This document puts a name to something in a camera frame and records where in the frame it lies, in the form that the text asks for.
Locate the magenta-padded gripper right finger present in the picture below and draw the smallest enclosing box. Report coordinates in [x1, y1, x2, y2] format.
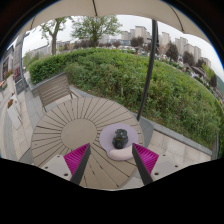
[131, 143, 184, 187]

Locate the group of beige apartment buildings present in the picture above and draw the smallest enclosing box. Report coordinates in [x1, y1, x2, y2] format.
[119, 25, 213, 70]

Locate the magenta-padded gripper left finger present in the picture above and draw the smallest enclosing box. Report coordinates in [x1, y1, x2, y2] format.
[41, 143, 92, 186]

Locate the green hedge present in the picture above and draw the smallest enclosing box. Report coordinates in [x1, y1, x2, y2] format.
[27, 47, 224, 152]

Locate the white rectangular flower planter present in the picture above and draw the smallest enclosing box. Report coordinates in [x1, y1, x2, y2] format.
[6, 94, 25, 131]

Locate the round leafy green tree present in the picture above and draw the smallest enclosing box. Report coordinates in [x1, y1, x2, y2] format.
[70, 14, 123, 48]

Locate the tall grey sign pillar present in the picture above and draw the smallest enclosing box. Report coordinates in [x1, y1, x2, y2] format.
[13, 31, 31, 96]

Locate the beige slatted garden chair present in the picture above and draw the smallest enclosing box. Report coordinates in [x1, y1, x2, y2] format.
[35, 73, 81, 115]

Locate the thin-crowned bare-trunk tree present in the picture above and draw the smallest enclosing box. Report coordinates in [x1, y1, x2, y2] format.
[39, 16, 73, 56]

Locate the black computer mouse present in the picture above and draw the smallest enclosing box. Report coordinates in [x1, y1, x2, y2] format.
[111, 128, 130, 150]

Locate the dark curved parasol pole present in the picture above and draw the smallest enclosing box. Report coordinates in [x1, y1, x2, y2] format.
[135, 19, 160, 123]

